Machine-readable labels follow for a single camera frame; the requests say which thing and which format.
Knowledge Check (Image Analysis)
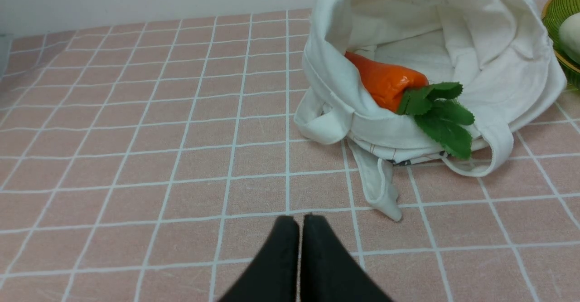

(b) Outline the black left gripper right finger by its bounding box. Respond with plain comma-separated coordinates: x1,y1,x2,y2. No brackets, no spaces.
300,214,393,302

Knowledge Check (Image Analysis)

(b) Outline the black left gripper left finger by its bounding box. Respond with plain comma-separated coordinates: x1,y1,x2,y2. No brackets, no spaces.
219,215,300,302

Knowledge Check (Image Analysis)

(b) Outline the orange carrot with green leaves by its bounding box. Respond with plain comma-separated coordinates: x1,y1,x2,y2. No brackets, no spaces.
345,51,475,160

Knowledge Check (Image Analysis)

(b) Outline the white cloth tote bag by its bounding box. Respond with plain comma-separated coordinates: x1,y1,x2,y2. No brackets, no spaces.
294,0,567,221

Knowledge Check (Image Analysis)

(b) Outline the white radish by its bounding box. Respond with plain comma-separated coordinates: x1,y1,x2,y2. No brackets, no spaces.
559,13,580,65

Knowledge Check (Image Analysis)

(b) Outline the green ribbed plastic basket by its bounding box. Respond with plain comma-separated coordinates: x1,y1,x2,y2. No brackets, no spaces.
541,0,580,89

